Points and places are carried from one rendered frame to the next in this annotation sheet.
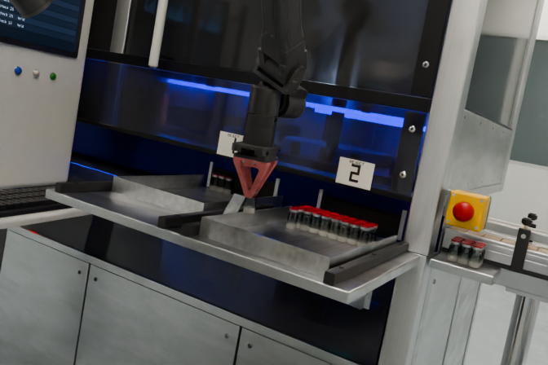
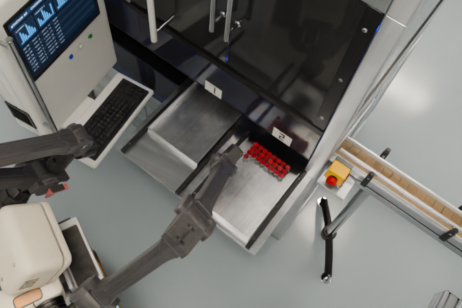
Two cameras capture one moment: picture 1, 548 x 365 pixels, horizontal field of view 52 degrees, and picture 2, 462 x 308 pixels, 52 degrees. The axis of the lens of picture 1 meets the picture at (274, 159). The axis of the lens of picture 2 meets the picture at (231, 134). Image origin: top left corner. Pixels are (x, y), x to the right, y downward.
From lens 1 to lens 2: 1.54 m
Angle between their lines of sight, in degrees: 56
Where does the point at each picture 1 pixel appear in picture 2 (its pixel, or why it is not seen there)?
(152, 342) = not seen: hidden behind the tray
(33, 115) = (87, 61)
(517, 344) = (361, 196)
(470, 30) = (348, 119)
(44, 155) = (100, 67)
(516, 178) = not seen: outside the picture
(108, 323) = not seen: hidden behind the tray
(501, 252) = (357, 176)
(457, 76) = (337, 133)
